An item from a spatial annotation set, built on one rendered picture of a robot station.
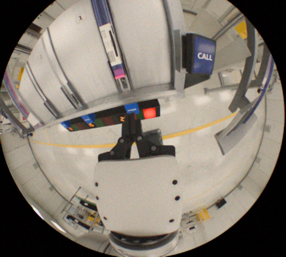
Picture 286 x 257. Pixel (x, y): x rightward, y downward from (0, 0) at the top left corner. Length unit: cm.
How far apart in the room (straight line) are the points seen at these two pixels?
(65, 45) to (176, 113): 94
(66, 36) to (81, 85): 10
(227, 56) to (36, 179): 967
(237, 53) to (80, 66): 39
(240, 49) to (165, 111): 82
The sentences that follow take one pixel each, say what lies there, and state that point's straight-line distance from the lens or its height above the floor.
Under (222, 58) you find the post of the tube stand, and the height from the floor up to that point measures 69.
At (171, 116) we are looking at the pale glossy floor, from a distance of 91.
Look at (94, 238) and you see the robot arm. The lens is 20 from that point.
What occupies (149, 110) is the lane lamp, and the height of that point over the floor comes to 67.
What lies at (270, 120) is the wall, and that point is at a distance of 768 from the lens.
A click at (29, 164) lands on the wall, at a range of 896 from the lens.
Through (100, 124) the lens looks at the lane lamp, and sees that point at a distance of 25.
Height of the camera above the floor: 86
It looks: 83 degrees down
